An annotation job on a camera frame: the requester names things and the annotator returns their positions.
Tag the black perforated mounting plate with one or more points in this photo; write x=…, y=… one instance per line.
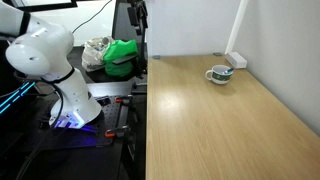
x=110, y=116

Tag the green cloth bag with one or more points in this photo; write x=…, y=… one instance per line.
x=119, y=50

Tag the black chair armrest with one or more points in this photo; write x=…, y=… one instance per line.
x=124, y=59

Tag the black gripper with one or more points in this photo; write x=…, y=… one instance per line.
x=133, y=16

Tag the white plastic bag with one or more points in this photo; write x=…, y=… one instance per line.
x=91, y=55

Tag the white rectangular box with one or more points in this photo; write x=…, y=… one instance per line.
x=236, y=60

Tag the grey table clamp pad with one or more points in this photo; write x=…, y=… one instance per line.
x=217, y=53
x=156, y=57

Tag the white cup with green band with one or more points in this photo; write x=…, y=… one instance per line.
x=218, y=78

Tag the black device with blue lights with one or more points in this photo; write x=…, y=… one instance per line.
x=15, y=95

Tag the small black block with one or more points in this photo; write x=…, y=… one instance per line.
x=102, y=99

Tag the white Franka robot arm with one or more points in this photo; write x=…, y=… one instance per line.
x=40, y=43

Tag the black monitor frame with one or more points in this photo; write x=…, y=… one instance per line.
x=50, y=6

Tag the orange black clamp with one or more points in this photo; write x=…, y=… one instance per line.
x=124, y=99
x=116, y=132

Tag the black mesh office chair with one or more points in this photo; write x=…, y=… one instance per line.
x=120, y=23

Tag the teal marker pen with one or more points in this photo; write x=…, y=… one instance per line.
x=229, y=70

